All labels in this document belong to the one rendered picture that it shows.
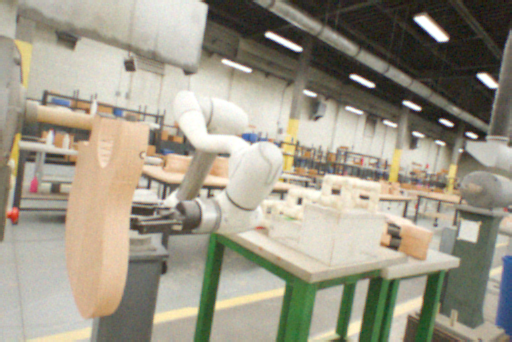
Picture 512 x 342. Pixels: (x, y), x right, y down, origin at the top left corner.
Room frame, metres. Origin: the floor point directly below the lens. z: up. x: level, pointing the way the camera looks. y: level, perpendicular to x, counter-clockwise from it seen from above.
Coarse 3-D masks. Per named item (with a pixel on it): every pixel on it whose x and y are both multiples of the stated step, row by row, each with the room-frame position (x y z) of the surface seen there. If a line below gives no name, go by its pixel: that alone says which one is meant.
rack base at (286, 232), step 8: (272, 216) 1.21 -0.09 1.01; (280, 216) 1.19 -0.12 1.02; (272, 224) 1.21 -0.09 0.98; (280, 224) 1.17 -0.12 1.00; (288, 224) 1.14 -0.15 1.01; (296, 224) 1.11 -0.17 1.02; (272, 232) 1.20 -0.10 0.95; (280, 232) 1.17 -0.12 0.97; (288, 232) 1.13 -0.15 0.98; (296, 232) 1.10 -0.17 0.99; (280, 240) 1.16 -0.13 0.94; (288, 240) 1.13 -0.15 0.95; (296, 240) 1.10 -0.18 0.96; (296, 248) 1.09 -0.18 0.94
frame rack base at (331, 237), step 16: (304, 208) 1.09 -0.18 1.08; (320, 208) 1.03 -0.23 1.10; (352, 208) 1.15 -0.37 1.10; (304, 224) 1.08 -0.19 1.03; (320, 224) 1.03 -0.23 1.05; (336, 224) 0.98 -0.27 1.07; (352, 224) 1.02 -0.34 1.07; (368, 224) 1.08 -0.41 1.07; (304, 240) 1.07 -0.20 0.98; (320, 240) 1.02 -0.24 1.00; (336, 240) 0.98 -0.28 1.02; (352, 240) 1.03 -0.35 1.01; (368, 240) 1.09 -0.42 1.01; (320, 256) 1.01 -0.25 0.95; (336, 256) 0.99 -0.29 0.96; (352, 256) 1.04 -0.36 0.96; (368, 256) 1.10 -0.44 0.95
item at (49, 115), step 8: (40, 112) 0.61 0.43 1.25; (48, 112) 0.62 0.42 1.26; (56, 112) 0.63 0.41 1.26; (64, 112) 0.64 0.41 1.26; (72, 112) 0.66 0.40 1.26; (40, 120) 0.62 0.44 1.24; (48, 120) 0.63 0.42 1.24; (56, 120) 0.63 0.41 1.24; (64, 120) 0.64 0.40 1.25; (72, 120) 0.65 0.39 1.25; (80, 120) 0.66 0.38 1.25; (88, 120) 0.67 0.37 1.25; (80, 128) 0.67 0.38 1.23; (88, 128) 0.68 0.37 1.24
